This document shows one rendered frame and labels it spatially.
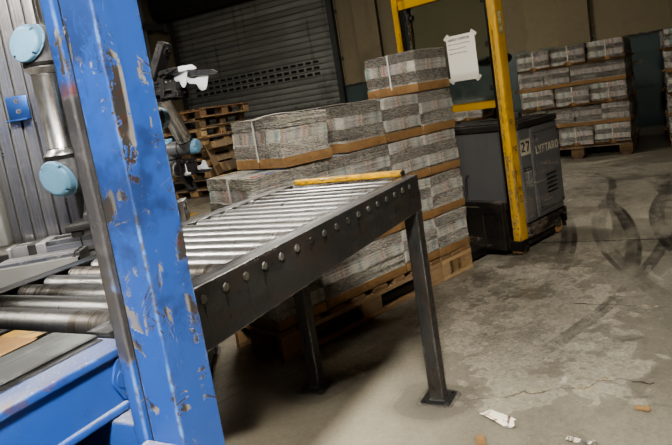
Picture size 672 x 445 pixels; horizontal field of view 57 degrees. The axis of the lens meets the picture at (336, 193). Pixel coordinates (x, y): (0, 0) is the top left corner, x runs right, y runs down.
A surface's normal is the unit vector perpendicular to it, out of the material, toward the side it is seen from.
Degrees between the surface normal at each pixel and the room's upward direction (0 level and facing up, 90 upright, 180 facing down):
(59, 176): 98
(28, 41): 82
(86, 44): 90
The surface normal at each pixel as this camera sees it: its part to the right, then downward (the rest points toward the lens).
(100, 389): 0.87, -0.07
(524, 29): -0.46, 0.20
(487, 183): -0.72, 0.22
